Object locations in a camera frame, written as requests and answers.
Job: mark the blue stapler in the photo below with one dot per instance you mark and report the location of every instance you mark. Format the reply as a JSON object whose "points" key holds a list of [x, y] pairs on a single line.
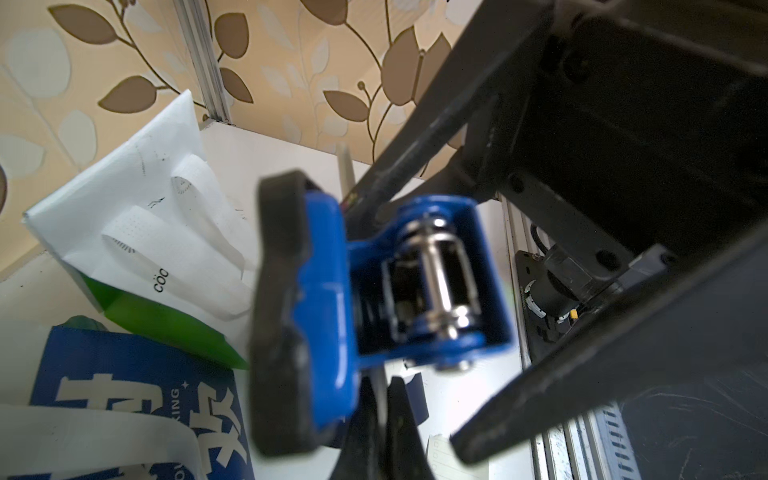
{"points": [[424, 289]]}

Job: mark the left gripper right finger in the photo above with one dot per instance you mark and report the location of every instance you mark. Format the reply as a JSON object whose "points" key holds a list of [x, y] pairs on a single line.
{"points": [[404, 455]]}

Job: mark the blue white bag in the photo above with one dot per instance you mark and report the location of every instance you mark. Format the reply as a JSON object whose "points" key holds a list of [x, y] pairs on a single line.
{"points": [[82, 403]]}

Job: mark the green white bag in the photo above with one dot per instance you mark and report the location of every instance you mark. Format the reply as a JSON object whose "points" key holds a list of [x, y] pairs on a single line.
{"points": [[151, 237]]}

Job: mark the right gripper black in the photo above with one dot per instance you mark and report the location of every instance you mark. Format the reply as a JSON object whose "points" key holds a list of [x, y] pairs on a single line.
{"points": [[623, 125]]}

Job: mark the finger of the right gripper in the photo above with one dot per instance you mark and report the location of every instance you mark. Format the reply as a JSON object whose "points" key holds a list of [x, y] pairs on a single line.
{"points": [[482, 87], [704, 317]]}

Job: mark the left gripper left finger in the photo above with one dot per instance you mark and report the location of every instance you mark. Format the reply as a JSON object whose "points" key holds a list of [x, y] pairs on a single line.
{"points": [[362, 452]]}

